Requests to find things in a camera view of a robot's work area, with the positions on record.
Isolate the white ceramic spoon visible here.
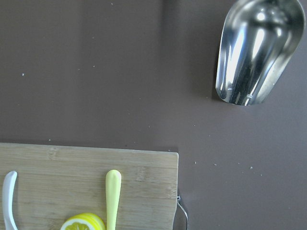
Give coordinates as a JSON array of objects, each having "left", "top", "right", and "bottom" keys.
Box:
[{"left": 2, "top": 171, "right": 18, "bottom": 230}]

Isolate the yellow plastic knife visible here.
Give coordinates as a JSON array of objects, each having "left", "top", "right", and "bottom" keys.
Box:
[{"left": 106, "top": 169, "right": 122, "bottom": 230}]

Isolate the wooden cutting board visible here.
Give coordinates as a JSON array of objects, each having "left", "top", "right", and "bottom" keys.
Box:
[{"left": 0, "top": 143, "right": 178, "bottom": 230}]

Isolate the lemon half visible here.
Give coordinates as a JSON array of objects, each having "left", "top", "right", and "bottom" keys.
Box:
[{"left": 60, "top": 213, "right": 106, "bottom": 230}]

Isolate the metal scoop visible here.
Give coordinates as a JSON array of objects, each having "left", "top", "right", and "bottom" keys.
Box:
[{"left": 215, "top": 0, "right": 305, "bottom": 106}]

